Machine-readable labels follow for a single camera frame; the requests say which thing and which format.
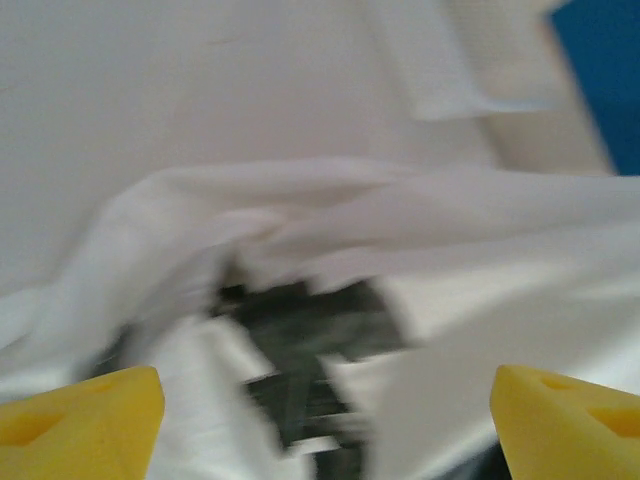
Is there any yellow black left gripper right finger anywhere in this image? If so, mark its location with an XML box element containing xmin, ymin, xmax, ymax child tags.
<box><xmin>489</xmin><ymin>364</ymin><xmax>640</xmax><ymax>480</ymax></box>

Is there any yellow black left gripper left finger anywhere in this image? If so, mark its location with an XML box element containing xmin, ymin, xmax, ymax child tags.
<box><xmin>0</xmin><ymin>365</ymin><xmax>166</xmax><ymax>480</ymax></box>

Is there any white t-shirt with black print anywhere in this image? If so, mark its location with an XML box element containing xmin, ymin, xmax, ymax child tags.
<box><xmin>0</xmin><ymin>157</ymin><xmax>640</xmax><ymax>480</ymax></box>

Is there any white perforated plastic basket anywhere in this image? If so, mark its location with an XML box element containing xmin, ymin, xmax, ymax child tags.
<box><xmin>369</xmin><ymin>0</ymin><xmax>561</xmax><ymax>121</ymax></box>

